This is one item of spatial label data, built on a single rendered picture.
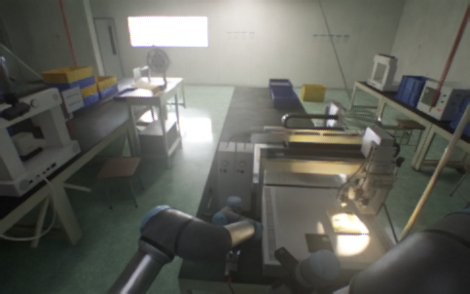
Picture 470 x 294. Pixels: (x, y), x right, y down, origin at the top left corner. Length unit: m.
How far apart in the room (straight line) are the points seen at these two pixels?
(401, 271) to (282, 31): 8.03
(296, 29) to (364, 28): 2.09
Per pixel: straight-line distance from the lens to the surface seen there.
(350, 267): 1.39
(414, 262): 0.37
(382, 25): 9.10
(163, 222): 0.72
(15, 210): 2.27
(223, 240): 0.72
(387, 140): 1.38
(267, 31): 8.19
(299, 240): 1.41
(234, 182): 1.53
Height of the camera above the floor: 1.89
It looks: 28 degrees down
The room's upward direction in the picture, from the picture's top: 1 degrees clockwise
